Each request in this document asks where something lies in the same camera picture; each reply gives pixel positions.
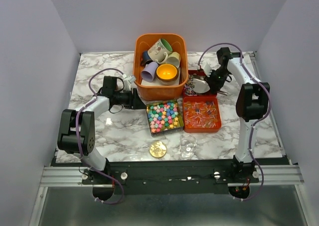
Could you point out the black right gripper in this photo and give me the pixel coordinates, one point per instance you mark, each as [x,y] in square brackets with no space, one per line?
[214,86]

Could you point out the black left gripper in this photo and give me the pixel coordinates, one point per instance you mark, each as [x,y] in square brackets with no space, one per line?
[134,101]

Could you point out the steel candy scoop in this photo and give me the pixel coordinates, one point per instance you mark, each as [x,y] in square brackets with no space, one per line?
[200,86]

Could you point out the gold tin of star candies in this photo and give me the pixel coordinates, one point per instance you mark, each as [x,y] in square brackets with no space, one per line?
[164,117]

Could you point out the gold round jar lid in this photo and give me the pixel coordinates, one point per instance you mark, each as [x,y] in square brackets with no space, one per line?
[158,149]

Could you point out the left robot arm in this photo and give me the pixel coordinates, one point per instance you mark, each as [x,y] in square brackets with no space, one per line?
[77,127]

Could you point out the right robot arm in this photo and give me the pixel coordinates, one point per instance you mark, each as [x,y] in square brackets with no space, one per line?
[252,106]

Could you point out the red tray of swirl lollipops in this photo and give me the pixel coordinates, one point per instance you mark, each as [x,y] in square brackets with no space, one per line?
[188,90]

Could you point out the lavender plastic cup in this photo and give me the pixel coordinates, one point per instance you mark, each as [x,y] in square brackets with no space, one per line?
[149,71]

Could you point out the orange tray of clear lollipops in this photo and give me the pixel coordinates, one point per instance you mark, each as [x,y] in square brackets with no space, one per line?
[201,114]

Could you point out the yellow bowl with dark rim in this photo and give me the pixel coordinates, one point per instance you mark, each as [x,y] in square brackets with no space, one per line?
[167,72]

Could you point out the dark blue mug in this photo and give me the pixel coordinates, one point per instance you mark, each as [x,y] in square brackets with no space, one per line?
[146,59]

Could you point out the pale yellow mug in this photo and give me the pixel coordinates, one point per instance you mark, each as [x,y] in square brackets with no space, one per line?
[174,59]

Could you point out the orange plastic bin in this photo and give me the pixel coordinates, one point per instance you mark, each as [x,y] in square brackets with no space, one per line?
[144,43]

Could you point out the white floral mug green inside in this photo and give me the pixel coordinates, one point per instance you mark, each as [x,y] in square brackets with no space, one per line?
[160,51]

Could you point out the clear glass jar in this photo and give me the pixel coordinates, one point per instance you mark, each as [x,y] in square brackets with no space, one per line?
[187,146]

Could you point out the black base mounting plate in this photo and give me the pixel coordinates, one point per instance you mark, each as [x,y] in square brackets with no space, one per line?
[168,177]

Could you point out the aluminium frame rail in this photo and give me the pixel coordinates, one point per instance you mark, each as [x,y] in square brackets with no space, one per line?
[63,200]

